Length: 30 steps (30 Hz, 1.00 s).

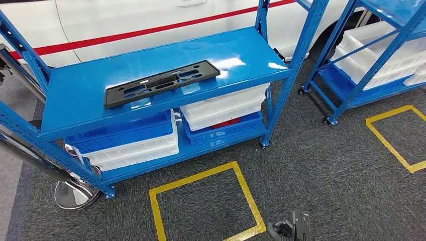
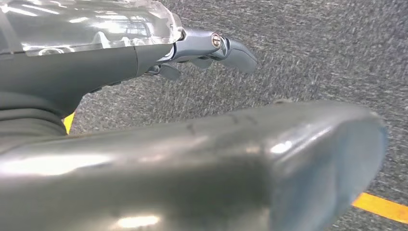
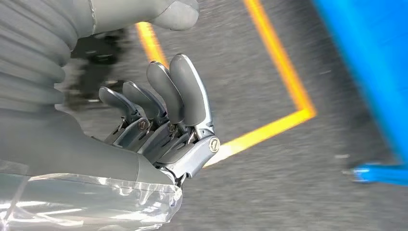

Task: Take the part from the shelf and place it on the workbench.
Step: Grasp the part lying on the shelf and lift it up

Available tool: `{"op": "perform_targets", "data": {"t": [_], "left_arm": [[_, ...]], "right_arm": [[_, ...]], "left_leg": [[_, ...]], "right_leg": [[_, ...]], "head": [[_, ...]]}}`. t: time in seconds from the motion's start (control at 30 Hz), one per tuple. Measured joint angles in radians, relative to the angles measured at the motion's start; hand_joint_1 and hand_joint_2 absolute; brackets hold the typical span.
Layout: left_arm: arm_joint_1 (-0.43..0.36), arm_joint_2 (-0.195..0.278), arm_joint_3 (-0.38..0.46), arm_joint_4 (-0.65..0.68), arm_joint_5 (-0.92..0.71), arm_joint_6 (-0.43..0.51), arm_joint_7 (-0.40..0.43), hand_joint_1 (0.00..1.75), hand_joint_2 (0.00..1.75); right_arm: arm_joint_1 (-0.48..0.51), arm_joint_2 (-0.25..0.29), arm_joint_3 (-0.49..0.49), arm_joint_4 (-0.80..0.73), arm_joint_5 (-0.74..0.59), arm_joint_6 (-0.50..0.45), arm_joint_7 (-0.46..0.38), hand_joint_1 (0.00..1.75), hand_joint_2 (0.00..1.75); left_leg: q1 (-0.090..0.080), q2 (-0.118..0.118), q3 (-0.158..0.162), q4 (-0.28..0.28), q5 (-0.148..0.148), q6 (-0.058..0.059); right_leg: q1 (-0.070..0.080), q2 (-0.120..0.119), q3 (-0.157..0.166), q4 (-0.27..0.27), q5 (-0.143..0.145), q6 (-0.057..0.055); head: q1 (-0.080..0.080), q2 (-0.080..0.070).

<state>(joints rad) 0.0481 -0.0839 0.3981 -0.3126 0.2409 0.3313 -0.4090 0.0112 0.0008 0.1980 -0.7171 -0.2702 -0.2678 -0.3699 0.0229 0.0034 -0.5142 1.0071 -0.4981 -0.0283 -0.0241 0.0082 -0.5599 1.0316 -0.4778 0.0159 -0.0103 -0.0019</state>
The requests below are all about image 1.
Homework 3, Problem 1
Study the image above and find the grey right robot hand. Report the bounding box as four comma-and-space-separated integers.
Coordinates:
266, 220, 294, 241

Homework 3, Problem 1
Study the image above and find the black plastic frame part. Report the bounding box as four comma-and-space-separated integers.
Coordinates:
103, 60, 221, 110

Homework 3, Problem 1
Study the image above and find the blue metal shelf rack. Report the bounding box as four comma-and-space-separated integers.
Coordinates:
297, 0, 426, 127
0, 0, 330, 200

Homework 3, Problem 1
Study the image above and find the blue plastic bin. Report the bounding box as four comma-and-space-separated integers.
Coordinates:
324, 63, 426, 102
182, 111, 264, 147
65, 109, 174, 155

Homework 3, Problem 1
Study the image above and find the red item in bin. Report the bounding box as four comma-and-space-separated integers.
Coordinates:
210, 117, 242, 131

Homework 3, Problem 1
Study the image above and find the stanchion with chrome base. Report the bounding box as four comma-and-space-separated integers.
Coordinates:
0, 131, 101, 212

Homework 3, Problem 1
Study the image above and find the red barrier belt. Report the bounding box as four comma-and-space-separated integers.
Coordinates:
8, 0, 295, 61

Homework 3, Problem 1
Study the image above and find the white car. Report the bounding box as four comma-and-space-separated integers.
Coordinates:
0, 0, 382, 69

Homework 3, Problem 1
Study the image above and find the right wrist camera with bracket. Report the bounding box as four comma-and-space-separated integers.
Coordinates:
292, 210, 312, 241

